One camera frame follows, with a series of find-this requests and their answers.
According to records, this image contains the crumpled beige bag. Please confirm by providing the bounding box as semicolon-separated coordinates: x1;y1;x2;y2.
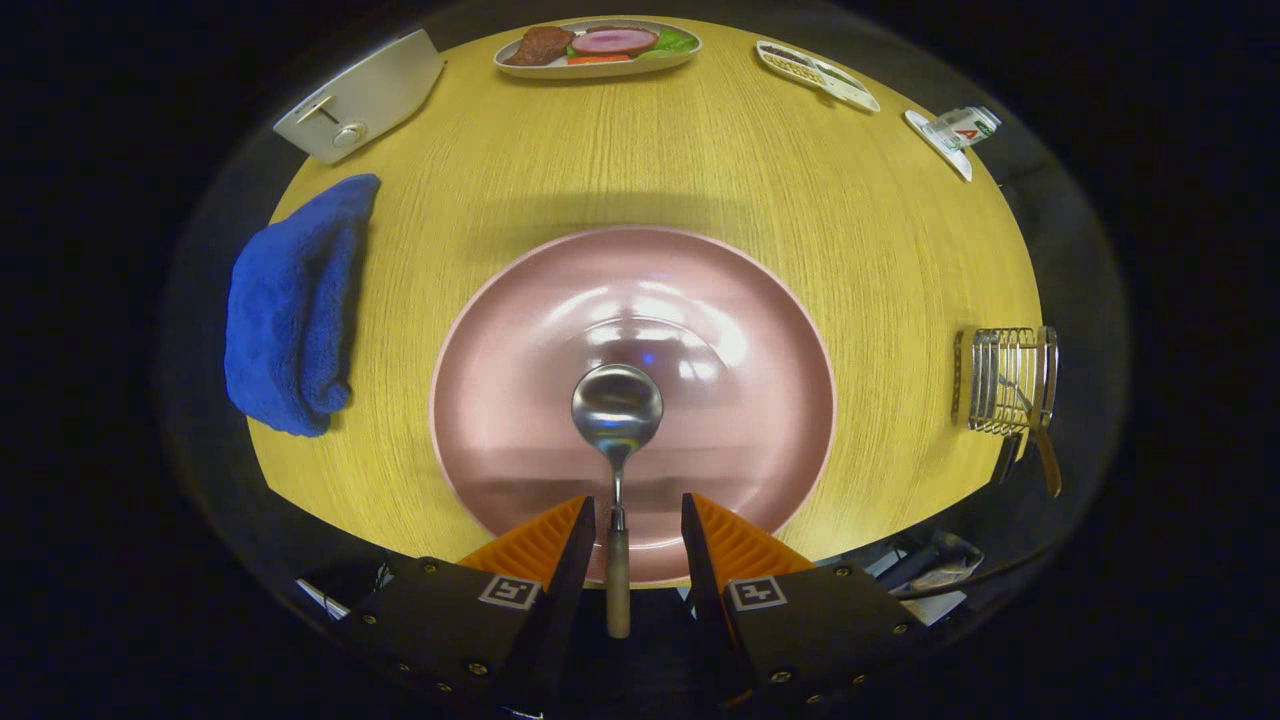
870;530;986;626

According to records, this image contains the white toaster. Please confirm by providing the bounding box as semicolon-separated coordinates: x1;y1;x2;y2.
273;29;446;165

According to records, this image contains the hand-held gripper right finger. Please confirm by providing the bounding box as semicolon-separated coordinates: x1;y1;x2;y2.
682;492;926;716

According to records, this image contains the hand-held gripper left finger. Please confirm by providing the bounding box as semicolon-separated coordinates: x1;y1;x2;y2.
340;495;598;716

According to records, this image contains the pink ham slice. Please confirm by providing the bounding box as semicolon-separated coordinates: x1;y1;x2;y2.
570;28;660;56

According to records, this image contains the pink plate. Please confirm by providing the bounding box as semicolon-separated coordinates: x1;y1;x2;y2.
430;226;837;586

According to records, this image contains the metal fork wooden handle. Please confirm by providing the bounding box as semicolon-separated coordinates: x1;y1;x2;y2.
997;372;1063;498

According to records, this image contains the metal wire cutlery rack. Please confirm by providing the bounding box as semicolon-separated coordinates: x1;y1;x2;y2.
952;326;1060;437

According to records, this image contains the black table clamp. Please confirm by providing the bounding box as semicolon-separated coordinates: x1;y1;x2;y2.
990;430;1023;488

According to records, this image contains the white food plate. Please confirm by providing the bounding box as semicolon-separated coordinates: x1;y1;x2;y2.
493;18;703;80

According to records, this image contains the metal spoon wooden handle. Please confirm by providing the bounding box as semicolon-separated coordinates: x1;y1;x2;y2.
571;363;665;639

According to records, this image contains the large brown meat piece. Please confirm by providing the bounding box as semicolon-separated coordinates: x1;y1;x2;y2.
503;26;576;67

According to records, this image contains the white bottle red label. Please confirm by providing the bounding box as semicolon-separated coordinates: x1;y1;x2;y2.
921;106;1002;153

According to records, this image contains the white square coaster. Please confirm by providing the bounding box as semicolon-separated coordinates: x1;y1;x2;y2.
904;109;974;183

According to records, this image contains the white divided bean dish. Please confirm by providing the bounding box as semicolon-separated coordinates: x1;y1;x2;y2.
755;40;882;113

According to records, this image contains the blue towel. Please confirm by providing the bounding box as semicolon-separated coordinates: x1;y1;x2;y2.
223;174;382;438

